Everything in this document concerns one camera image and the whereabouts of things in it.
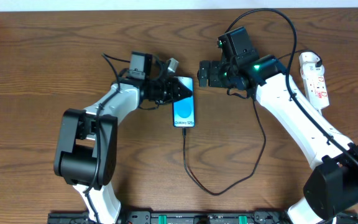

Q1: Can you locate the blue Galaxy smartphone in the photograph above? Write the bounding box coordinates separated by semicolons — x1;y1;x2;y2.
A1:
173;77;195;128

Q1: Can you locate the black charger cable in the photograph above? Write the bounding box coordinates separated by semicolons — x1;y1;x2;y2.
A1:
181;49;323;197

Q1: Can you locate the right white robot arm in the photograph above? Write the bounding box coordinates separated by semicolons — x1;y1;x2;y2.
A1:
198;27;358;223

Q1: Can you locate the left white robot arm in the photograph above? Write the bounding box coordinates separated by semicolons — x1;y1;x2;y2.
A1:
53;52;193;223

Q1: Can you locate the white power strip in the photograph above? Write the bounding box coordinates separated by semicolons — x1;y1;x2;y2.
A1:
299;51;329;113

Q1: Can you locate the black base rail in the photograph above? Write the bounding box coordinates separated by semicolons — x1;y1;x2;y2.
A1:
47;211;358;224

